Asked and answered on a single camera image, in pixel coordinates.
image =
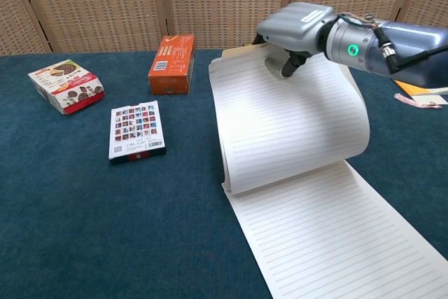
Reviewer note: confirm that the tall orange carton box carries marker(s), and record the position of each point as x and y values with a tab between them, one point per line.
171	64

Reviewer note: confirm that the white lined notebook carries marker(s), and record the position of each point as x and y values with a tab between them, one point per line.
297	138

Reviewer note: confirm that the white tag pink tassel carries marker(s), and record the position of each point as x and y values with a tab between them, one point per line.
428	103

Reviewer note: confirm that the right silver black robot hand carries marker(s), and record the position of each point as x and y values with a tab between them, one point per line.
297	29

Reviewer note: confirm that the white picture grid box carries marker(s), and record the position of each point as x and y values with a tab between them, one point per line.
136	131

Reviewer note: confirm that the blue carpeted table surface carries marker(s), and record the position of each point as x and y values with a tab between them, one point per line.
105	225

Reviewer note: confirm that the red white cookie box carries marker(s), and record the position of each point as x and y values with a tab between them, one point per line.
66	85

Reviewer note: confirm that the woven rattan folding screen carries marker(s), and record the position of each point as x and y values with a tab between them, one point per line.
140	1

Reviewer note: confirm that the yellow white notebook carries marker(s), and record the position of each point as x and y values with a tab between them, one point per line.
407	89

